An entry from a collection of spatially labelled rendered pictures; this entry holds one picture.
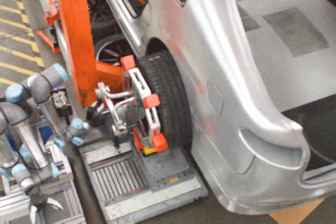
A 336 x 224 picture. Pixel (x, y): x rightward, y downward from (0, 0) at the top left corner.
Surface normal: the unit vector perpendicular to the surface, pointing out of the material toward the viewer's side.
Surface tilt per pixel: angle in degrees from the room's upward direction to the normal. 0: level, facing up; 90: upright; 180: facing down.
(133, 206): 0
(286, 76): 22
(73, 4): 90
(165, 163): 0
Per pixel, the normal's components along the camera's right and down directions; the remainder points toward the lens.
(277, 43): -0.01, -0.58
